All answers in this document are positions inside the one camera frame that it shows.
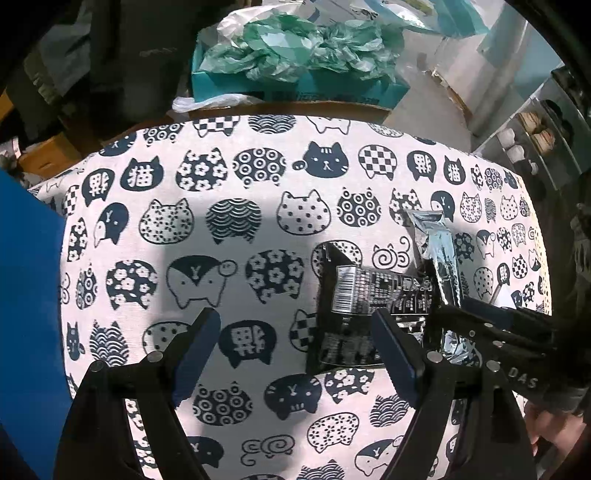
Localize green white plastic bags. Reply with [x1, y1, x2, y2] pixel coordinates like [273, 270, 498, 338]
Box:
[198, 13, 404, 84]

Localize dark clothing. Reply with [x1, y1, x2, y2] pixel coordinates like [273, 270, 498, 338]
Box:
[88, 0, 204, 125]

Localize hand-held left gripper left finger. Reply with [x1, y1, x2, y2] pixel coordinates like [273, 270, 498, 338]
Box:
[54, 307, 222, 480]

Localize silver foil snack packet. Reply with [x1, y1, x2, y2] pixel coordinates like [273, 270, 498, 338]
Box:
[402, 210, 481, 365]

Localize black snack packet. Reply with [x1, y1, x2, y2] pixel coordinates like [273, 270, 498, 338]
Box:
[305, 242, 437, 370]

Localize teal plastic package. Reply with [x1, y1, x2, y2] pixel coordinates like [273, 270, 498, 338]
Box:
[402, 0, 499, 35]

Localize beige shoe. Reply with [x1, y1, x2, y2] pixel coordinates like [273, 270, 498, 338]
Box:
[531, 129, 558, 154]
[517, 111, 544, 134]

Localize cat print cloth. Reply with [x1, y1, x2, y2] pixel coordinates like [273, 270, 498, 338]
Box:
[28, 113, 552, 480]

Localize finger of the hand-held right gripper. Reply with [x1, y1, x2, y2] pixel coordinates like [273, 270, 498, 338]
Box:
[462, 298, 555, 330]
[431, 307, 513, 361]

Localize white shelf rack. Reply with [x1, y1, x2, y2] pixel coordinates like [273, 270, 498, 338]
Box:
[471, 69, 591, 199]

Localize person's right hand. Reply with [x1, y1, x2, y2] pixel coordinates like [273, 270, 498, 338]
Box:
[524, 401, 583, 462]

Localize flat brown cardboard box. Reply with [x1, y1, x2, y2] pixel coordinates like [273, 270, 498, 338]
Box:
[18, 134, 93, 174]

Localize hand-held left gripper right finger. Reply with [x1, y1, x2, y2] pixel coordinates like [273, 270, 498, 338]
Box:
[370, 308, 532, 480]

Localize teal cardboard box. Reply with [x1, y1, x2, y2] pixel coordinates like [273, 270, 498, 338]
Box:
[191, 41, 411, 109]

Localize white plastic bag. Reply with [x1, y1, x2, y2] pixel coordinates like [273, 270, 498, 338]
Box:
[172, 93, 265, 113]

